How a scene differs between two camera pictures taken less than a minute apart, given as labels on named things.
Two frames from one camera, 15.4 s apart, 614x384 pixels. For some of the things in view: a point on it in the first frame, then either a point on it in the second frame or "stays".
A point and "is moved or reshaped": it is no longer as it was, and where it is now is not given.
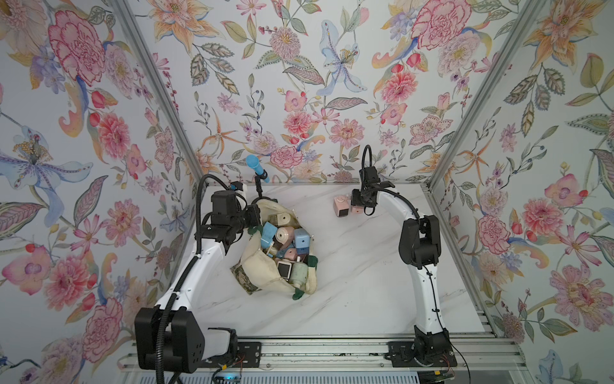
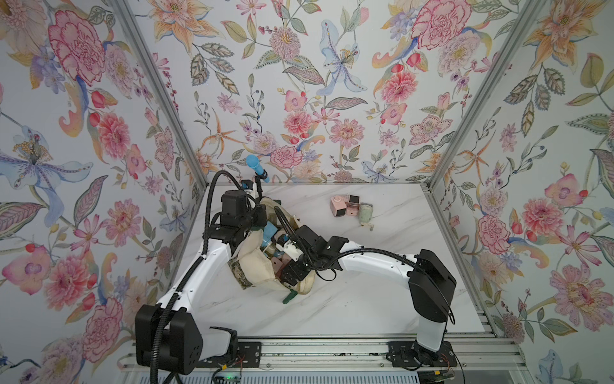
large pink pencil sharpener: [341, 206] stays
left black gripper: [253, 216] stays
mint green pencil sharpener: [299, 274] is moved or reshaped
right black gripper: [354, 200] -> [290, 278]
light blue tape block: [268, 235] stays
